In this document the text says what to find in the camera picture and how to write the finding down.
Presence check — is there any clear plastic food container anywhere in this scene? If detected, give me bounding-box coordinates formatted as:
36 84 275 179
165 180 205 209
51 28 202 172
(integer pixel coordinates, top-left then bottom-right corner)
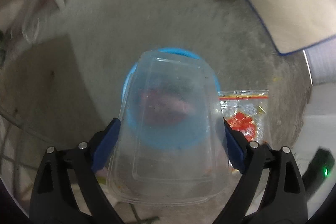
106 50 231 207

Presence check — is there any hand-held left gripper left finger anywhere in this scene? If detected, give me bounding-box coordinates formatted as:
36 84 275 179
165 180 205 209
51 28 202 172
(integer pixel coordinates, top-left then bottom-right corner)
29 118 124 224

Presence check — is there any blue round bowl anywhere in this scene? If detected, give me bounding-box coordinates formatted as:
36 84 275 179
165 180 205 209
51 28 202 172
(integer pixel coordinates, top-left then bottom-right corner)
121 48 221 150

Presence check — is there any clear zip bag red print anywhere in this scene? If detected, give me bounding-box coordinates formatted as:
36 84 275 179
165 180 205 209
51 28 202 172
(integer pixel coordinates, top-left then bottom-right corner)
218 90 269 146

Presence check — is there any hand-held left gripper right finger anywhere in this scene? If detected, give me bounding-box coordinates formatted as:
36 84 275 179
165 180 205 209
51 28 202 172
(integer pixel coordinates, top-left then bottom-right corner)
210 124 307 224

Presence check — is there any white mattress blue edge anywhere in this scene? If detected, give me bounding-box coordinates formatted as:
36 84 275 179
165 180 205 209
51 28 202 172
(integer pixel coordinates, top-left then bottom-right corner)
202 0 336 56

